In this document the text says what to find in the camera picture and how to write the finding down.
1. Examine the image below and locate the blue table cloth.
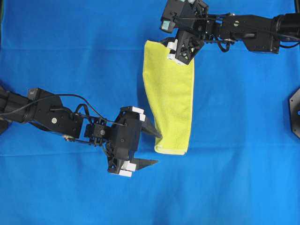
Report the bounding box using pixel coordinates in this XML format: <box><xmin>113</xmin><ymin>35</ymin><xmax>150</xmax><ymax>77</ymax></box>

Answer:
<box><xmin>0</xmin><ymin>0</ymin><xmax>300</xmax><ymax>225</ymax></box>

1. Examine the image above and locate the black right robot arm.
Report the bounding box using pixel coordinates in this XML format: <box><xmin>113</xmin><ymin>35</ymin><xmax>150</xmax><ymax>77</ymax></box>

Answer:
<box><xmin>160</xmin><ymin>0</ymin><xmax>300</xmax><ymax>65</ymax></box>

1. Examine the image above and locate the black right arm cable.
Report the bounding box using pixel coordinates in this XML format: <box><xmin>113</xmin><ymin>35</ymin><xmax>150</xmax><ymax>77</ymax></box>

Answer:
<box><xmin>173</xmin><ymin>13</ymin><xmax>300</xmax><ymax>49</ymax></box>

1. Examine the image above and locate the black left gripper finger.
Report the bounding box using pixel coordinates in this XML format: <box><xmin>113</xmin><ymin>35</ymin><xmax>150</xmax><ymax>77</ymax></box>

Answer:
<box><xmin>131</xmin><ymin>158</ymin><xmax>158</xmax><ymax>171</ymax></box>
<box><xmin>142</xmin><ymin>117</ymin><xmax>162</xmax><ymax>139</ymax></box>

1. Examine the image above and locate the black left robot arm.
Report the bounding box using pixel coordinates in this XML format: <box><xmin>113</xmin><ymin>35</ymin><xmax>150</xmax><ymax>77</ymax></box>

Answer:
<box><xmin>0</xmin><ymin>88</ymin><xmax>162</xmax><ymax>177</ymax></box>

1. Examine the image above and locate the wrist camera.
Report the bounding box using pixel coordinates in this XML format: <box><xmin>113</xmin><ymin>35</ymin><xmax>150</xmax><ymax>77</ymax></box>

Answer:
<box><xmin>160</xmin><ymin>0</ymin><xmax>195</xmax><ymax>33</ymax></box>
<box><xmin>27</xmin><ymin>88</ymin><xmax>44</xmax><ymax>101</ymax></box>

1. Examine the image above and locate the yellow-green towel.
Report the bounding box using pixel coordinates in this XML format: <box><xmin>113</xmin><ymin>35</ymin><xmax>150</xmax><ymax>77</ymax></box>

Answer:
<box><xmin>142</xmin><ymin>40</ymin><xmax>195</xmax><ymax>155</ymax></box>

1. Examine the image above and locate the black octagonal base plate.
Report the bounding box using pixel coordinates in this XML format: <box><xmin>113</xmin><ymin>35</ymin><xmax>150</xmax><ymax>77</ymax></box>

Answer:
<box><xmin>288</xmin><ymin>88</ymin><xmax>300</xmax><ymax>138</ymax></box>

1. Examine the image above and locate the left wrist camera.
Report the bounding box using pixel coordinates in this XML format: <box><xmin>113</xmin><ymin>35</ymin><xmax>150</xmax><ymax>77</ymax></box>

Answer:
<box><xmin>27</xmin><ymin>88</ymin><xmax>44</xmax><ymax>101</ymax></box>

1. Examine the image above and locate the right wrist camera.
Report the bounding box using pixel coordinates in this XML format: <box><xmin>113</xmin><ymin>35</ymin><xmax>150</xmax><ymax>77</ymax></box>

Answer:
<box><xmin>160</xmin><ymin>0</ymin><xmax>195</xmax><ymax>33</ymax></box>

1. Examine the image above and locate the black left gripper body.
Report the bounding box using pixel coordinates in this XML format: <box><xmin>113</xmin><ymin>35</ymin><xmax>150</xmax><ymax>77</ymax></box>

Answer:
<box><xmin>105</xmin><ymin>106</ymin><xmax>146</xmax><ymax>177</ymax></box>

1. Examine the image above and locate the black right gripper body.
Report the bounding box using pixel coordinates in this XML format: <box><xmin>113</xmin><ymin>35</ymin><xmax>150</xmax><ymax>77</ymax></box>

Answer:
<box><xmin>166</xmin><ymin>0</ymin><xmax>209</xmax><ymax>65</ymax></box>

